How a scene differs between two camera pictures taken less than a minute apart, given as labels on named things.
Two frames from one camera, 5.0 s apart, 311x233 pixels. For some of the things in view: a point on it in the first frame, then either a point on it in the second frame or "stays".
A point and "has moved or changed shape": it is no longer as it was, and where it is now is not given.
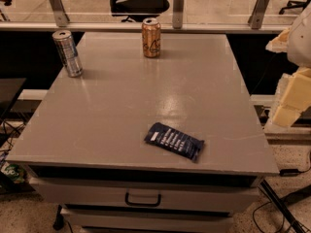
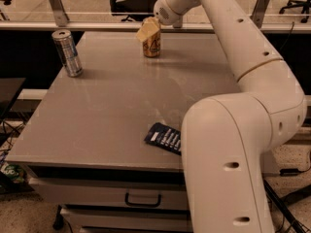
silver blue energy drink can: [68, 51] stays
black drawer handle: [126, 200] stays
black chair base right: [295, 4] stays
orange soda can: [151, 37] has moved or changed shape
